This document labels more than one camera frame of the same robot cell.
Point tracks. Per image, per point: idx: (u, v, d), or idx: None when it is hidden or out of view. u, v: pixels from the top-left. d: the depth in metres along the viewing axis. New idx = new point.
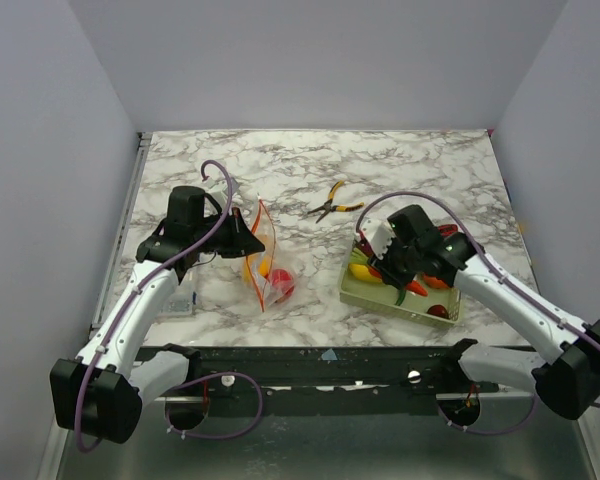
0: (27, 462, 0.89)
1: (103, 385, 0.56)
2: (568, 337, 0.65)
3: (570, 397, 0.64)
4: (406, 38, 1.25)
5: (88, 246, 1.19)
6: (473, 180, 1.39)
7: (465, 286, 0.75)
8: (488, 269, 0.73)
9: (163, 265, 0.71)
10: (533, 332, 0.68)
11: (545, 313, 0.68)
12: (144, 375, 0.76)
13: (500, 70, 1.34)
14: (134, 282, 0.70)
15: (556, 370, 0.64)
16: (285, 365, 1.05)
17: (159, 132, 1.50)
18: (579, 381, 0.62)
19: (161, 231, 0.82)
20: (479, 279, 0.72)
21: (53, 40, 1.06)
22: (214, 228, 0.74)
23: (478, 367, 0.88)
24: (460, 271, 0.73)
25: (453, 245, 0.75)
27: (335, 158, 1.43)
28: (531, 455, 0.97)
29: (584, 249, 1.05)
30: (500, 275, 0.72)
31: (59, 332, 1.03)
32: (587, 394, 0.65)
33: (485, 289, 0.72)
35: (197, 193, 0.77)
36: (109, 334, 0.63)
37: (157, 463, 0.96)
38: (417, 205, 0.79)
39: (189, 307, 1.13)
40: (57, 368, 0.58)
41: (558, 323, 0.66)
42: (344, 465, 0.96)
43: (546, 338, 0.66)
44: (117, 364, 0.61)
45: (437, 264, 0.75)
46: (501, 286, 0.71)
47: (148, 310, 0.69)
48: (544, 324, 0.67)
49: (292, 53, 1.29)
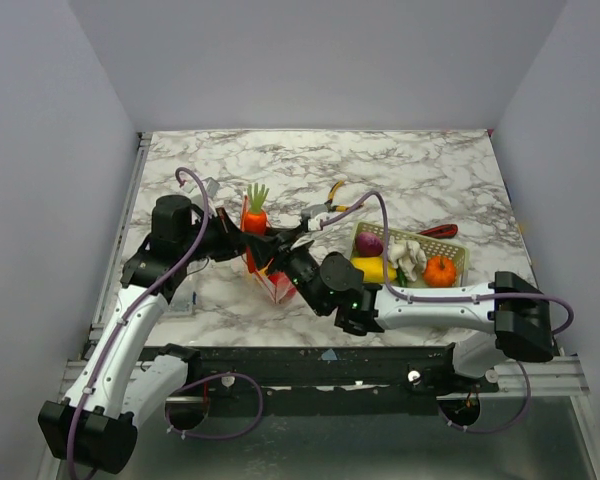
0: (27, 462, 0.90)
1: (91, 428, 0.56)
2: (488, 306, 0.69)
3: (534, 347, 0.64)
4: (406, 37, 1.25)
5: (89, 247, 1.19)
6: (473, 180, 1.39)
7: (389, 324, 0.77)
8: (395, 297, 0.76)
9: (148, 292, 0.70)
10: (462, 322, 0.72)
11: (458, 298, 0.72)
12: (141, 390, 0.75)
13: (500, 69, 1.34)
14: (120, 312, 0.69)
15: (509, 340, 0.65)
16: (285, 365, 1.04)
17: (159, 132, 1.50)
18: (526, 332, 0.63)
19: (148, 244, 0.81)
20: (394, 312, 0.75)
21: (52, 38, 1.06)
22: (199, 239, 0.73)
23: (467, 364, 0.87)
24: (377, 317, 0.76)
25: (359, 302, 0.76)
27: (335, 158, 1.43)
28: (531, 456, 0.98)
29: (585, 249, 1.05)
30: (406, 296, 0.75)
31: (59, 332, 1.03)
32: (544, 335, 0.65)
33: (405, 316, 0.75)
35: (181, 207, 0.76)
36: (96, 373, 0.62)
37: (157, 462, 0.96)
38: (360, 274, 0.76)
39: (189, 307, 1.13)
40: (46, 411, 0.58)
41: (473, 300, 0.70)
42: (344, 466, 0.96)
43: (476, 320, 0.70)
44: (105, 405, 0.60)
45: (359, 326, 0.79)
46: (413, 305, 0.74)
47: (137, 341, 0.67)
48: (465, 310, 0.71)
49: (291, 52, 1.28)
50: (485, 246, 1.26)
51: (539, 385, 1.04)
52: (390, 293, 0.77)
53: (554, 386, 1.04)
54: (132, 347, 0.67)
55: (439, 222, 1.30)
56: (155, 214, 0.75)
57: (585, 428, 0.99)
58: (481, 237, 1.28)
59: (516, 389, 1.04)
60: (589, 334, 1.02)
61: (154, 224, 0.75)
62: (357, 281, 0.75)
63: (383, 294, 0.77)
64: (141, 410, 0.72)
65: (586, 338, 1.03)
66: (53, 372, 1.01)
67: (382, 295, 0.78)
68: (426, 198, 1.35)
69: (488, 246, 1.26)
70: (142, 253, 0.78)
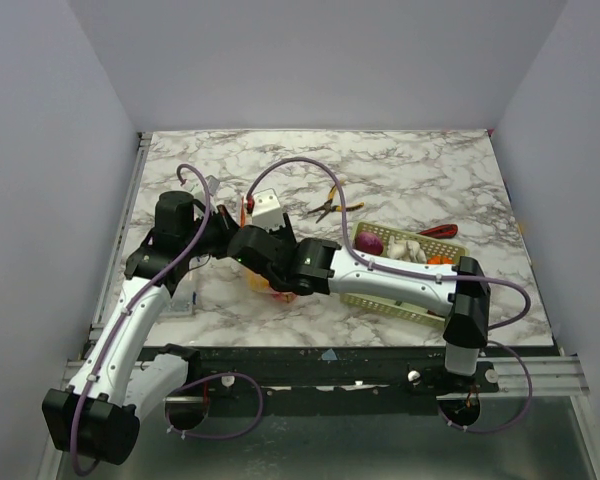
0: (26, 463, 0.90)
1: (96, 415, 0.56)
2: (450, 287, 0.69)
3: (475, 332, 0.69)
4: (405, 37, 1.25)
5: (89, 247, 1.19)
6: (473, 180, 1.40)
7: (341, 287, 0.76)
8: (355, 262, 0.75)
9: (152, 282, 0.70)
10: (421, 299, 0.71)
11: (421, 276, 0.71)
12: (141, 386, 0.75)
13: (500, 69, 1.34)
14: (123, 302, 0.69)
15: (459, 324, 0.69)
16: (285, 366, 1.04)
17: (159, 132, 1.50)
18: (475, 318, 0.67)
19: (149, 239, 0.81)
20: (352, 276, 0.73)
21: (52, 40, 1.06)
22: (200, 231, 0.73)
23: (455, 359, 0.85)
24: (330, 279, 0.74)
25: (312, 257, 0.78)
27: (335, 158, 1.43)
28: (531, 456, 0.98)
29: (585, 250, 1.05)
30: (367, 262, 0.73)
31: (59, 332, 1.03)
32: (485, 321, 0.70)
33: (362, 282, 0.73)
35: (185, 201, 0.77)
36: (100, 361, 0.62)
37: (157, 462, 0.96)
38: (257, 232, 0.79)
39: (189, 307, 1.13)
40: (50, 398, 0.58)
41: (437, 279, 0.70)
42: (344, 466, 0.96)
43: (435, 300, 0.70)
44: (109, 392, 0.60)
45: (306, 281, 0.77)
46: (373, 272, 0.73)
47: (140, 331, 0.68)
48: (426, 288, 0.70)
49: (291, 53, 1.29)
50: (485, 246, 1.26)
51: (539, 385, 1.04)
52: (351, 257, 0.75)
53: (555, 386, 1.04)
54: (136, 337, 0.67)
55: (439, 222, 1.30)
56: (158, 207, 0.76)
57: (584, 428, 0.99)
58: (482, 237, 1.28)
59: (516, 389, 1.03)
60: (588, 335, 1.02)
61: (157, 218, 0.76)
62: (251, 239, 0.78)
63: (341, 255, 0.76)
64: (141, 406, 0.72)
65: (586, 338, 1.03)
66: (53, 372, 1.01)
67: (340, 255, 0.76)
68: (426, 198, 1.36)
69: (488, 246, 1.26)
70: (145, 246, 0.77)
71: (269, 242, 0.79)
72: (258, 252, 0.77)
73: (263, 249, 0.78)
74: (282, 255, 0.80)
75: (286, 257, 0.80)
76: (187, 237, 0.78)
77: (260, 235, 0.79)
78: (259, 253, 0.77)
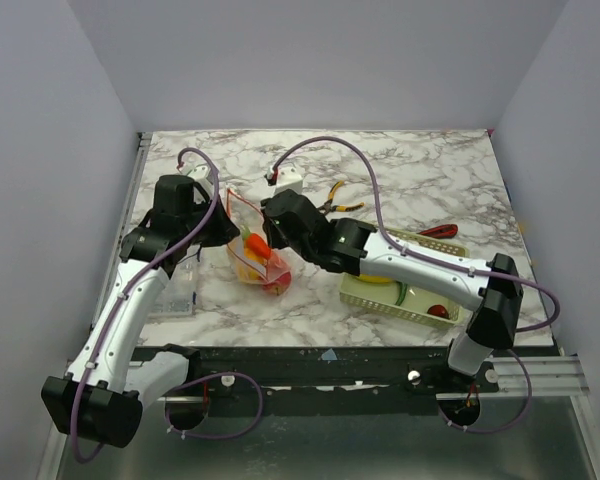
0: (26, 464, 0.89)
1: (96, 403, 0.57)
2: (481, 281, 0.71)
3: (500, 330, 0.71)
4: (406, 38, 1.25)
5: (89, 246, 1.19)
6: (473, 180, 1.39)
7: (371, 269, 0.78)
8: (388, 246, 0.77)
9: (149, 265, 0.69)
10: (449, 289, 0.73)
11: (452, 268, 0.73)
12: (141, 378, 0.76)
13: (499, 72, 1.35)
14: (120, 287, 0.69)
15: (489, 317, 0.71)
16: (285, 365, 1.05)
17: (159, 132, 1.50)
18: (505, 315, 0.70)
19: (147, 224, 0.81)
20: (384, 260, 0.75)
21: (52, 39, 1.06)
22: (205, 218, 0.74)
23: (462, 357, 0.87)
24: (362, 259, 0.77)
25: (346, 236, 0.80)
27: (335, 158, 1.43)
28: (532, 458, 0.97)
29: (586, 248, 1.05)
30: (400, 248, 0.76)
31: (59, 331, 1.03)
32: (514, 322, 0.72)
33: (394, 267, 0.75)
35: (186, 183, 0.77)
36: (98, 347, 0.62)
37: (157, 463, 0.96)
38: (303, 199, 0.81)
39: (189, 307, 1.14)
40: (49, 386, 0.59)
41: (469, 273, 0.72)
42: (344, 465, 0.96)
43: (464, 291, 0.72)
44: (108, 379, 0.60)
45: (338, 259, 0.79)
46: (406, 258, 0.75)
47: (138, 316, 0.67)
48: (457, 279, 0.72)
49: (292, 52, 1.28)
50: (485, 246, 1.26)
51: (539, 385, 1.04)
52: (385, 240, 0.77)
53: (554, 386, 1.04)
54: (133, 323, 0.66)
55: (439, 222, 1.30)
56: (159, 189, 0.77)
57: (585, 427, 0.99)
58: (481, 237, 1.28)
59: (516, 389, 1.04)
60: (588, 335, 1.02)
61: (158, 197, 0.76)
62: (297, 206, 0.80)
63: (375, 237, 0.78)
64: (143, 400, 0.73)
65: (586, 338, 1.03)
66: (53, 372, 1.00)
67: (374, 238, 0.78)
68: (426, 198, 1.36)
69: (488, 246, 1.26)
70: (142, 228, 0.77)
71: (312, 212, 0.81)
72: (301, 221, 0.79)
73: (306, 218, 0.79)
74: (319, 227, 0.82)
75: (322, 230, 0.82)
76: (186, 220, 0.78)
77: (305, 204, 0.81)
78: (301, 221, 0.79)
